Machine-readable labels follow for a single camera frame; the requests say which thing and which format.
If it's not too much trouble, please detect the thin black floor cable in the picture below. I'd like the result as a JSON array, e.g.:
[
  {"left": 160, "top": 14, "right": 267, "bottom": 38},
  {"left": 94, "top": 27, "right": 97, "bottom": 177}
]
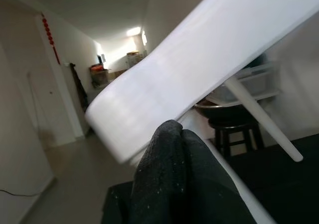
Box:
[{"left": 0, "top": 189, "right": 50, "bottom": 198}]

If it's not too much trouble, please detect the black tablecloth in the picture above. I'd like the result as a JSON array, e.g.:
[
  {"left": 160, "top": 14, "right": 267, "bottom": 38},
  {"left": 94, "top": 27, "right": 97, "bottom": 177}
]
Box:
[{"left": 101, "top": 133, "right": 319, "bottom": 224}]

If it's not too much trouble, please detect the white plastic table leg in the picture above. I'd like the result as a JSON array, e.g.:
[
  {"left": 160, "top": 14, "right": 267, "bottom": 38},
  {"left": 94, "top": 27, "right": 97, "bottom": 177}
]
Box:
[
  {"left": 179, "top": 114, "right": 274, "bottom": 224},
  {"left": 225, "top": 77, "right": 304, "bottom": 162}
]

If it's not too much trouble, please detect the dark hanging garment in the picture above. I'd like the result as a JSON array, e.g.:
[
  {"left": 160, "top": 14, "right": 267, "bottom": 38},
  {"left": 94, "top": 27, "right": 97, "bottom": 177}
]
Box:
[{"left": 69, "top": 62, "right": 89, "bottom": 110}]

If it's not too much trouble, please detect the black round stool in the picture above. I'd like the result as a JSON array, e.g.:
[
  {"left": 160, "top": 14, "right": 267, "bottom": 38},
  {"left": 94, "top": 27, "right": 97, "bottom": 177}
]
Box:
[{"left": 194, "top": 102, "right": 265, "bottom": 159}]

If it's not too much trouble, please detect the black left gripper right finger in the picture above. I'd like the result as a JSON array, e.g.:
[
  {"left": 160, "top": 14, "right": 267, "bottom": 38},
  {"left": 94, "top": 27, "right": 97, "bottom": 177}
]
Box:
[{"left": 174, "top": 129, "right": 260, "bottom": 224}]

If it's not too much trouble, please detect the red hanging bead ornament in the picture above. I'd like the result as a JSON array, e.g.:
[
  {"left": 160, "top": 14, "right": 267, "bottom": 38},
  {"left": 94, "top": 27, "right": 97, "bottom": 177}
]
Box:
[{"left": 41, "top": 13, "right": 62, "bottom": 65}]

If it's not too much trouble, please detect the white plastic table top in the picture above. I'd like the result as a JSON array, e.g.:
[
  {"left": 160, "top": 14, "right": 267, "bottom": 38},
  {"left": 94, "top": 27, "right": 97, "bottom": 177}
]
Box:
[{"left": 84, "top": 0, "right": 319, "bottom": 164}]

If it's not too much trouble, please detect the clear plastic storage box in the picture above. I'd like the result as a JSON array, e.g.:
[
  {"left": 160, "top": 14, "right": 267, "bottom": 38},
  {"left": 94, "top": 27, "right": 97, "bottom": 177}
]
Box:
[{"left": 236, "top": 59, "right": 281, "bottom": 103}]

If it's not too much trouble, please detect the bright ceiling light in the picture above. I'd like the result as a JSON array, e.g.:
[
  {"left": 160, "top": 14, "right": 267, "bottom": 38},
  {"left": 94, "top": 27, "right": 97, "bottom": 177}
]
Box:
[{"left": 126, "top": 27, "right": 142, "bottom": 38}]

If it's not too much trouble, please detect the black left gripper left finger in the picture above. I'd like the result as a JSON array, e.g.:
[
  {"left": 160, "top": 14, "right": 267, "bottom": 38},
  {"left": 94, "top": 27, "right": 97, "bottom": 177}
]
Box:
[{"left": 129, "top": 120, "right": 185, "bottom": 224}]

